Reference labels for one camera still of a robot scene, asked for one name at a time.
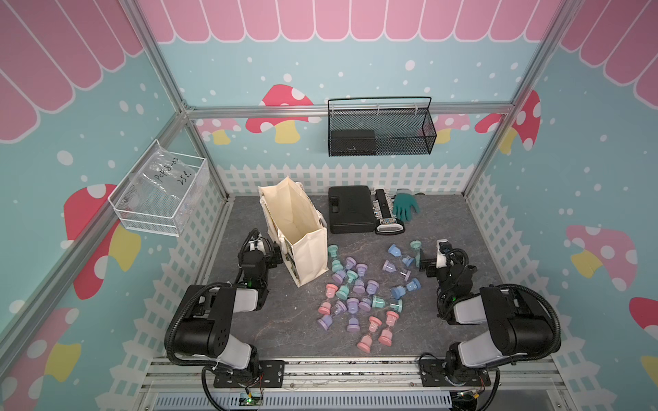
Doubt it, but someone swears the cream canvas tote bag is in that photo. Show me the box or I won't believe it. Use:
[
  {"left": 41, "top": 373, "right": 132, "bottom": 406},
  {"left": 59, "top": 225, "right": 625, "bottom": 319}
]
[{"left": 259, "top": 177, "right": 328, "bottom": 288}]

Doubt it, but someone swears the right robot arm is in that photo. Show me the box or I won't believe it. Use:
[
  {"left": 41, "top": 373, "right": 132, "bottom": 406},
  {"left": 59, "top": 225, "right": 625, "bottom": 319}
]
[{"left": 416, "top": 240, "right": 561, "bottom": 386}]

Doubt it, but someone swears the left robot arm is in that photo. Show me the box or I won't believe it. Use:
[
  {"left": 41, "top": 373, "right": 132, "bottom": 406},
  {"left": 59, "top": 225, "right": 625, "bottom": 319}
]
[{"left": 164, "top": 229, "right": 283, "bottom": 385}]

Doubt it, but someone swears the blue hourglass upper right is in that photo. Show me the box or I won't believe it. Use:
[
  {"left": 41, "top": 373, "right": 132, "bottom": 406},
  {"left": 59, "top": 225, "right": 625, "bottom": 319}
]
[{"left": 387, "top": 244, "right": 416, "bottom": 267}]

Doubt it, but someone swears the blue hourglass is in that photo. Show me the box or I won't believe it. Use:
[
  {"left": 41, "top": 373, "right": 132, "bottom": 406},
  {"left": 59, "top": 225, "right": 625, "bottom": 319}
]
[
  {"left": 391, "top": 278, "right": 422, "bottom": 300},
  {"left": 387, "top": 244, "right": 416, "bottom": 267}
]

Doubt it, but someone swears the green hourglass far right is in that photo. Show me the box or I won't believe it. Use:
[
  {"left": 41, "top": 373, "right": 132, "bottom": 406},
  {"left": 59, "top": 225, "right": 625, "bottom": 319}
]
[{"left": 410, "top": 240, "right": 423, "bottom": 268}]

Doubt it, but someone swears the green hourglass near bag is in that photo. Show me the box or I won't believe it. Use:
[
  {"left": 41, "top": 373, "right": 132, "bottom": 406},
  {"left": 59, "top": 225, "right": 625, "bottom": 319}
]
[{"left": 327, "top": 244, "right": 344, "bottom": 272}]

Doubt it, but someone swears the green hourglass lying right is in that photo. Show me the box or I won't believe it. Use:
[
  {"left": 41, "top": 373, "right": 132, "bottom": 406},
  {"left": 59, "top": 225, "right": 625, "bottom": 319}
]
[{"left": 371, "top": 296, "right": 404, "bottom": 313}]

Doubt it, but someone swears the purple hourglass top cluster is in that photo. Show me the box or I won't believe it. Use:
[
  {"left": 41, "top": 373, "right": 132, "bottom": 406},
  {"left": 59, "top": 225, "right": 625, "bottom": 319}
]
[{"left": 332, "top": 256, "right": 356, "bottom": 285}]

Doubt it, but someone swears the green hourglass centre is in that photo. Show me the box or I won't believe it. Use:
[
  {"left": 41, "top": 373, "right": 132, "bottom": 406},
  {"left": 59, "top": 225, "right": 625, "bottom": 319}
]
[{"left": 336, "top": 271, "right": 359, "bottom": 301}]

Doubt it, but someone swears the purple hourglass bottom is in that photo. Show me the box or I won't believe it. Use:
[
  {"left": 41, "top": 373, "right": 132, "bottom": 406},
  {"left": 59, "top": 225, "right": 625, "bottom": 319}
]
[{"left": 346, "top": 314, "right": 361, "bottom": 333}]

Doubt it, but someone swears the plastic bag in bin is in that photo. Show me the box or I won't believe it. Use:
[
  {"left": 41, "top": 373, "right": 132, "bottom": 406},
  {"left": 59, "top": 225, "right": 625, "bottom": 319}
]
[{"left": 128, "top": 148, "right": 210, "bottom": 228}]

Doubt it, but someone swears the green rubber glove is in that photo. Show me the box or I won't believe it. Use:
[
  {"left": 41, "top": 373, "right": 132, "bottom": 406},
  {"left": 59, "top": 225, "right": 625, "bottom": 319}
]
[{"left": 393, "top": 188, "right": 420, "bottom": 223}]

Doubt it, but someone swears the black bit holder strip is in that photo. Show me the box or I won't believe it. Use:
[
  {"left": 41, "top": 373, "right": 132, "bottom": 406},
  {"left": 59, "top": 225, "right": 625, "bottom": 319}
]
[{"left": 373, "top": 188, "right": 405, "bottom": 236}]

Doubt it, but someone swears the black plastic case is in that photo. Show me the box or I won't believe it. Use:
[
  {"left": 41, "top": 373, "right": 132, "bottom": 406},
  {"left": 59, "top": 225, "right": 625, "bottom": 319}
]
[{"left": 328, "top": 185, "right": 376, "bottom": 235}]

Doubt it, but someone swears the black box in basket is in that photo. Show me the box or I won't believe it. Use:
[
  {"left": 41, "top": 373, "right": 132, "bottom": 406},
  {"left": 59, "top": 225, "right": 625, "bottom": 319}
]
[{"left": 328, "top": 129, "right": 377, "bottom": 157}]

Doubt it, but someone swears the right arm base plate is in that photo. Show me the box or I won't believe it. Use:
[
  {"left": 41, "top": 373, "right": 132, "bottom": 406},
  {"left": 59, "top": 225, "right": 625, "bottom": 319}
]
[{"left": 416, "top": 356, "right": 491, "bottom": 389}]

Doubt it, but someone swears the clear plastic wall bin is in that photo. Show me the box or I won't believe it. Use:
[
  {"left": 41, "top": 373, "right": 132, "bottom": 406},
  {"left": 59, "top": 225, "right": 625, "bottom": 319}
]
[{"left": 108, "top": 140, "right": 210, "bottom": 237}]

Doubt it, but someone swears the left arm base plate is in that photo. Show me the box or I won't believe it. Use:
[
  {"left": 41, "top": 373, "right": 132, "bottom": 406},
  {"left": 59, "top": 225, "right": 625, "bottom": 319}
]
[{"left": 212, "top": 361, "right": 285, "bottom": 390}]

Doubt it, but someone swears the black wire mesh basket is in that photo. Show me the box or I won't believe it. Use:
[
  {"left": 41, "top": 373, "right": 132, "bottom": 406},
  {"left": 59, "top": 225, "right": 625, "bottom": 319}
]
[{"left": 327, "top": 96, "right": 437, "bottom": 156}]

